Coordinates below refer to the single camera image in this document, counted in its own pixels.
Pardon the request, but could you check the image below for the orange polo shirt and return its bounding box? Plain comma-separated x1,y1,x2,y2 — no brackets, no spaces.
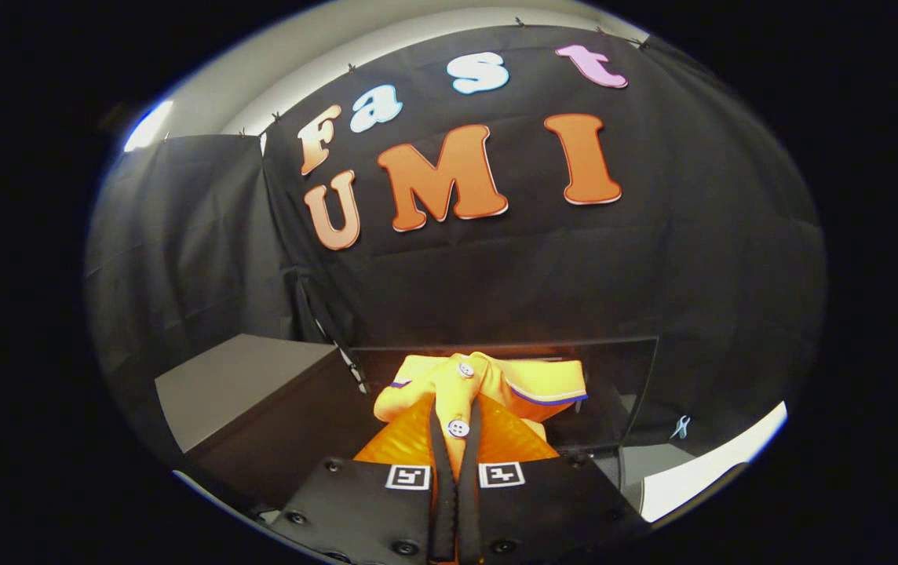
373,351,590,481

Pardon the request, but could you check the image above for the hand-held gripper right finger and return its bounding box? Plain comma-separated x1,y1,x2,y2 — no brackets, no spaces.
458,395,651,565

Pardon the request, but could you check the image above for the grey box platform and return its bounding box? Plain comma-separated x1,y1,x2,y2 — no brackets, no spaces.
155,334,365,512

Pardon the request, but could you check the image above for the white table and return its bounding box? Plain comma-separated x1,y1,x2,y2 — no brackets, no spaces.
641,402,789,523

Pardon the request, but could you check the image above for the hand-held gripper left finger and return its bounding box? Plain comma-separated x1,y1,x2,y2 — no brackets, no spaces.
268,395,459,564

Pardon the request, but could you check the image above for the thin white striped cable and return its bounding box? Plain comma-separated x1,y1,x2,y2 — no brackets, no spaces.
296,275,369,393

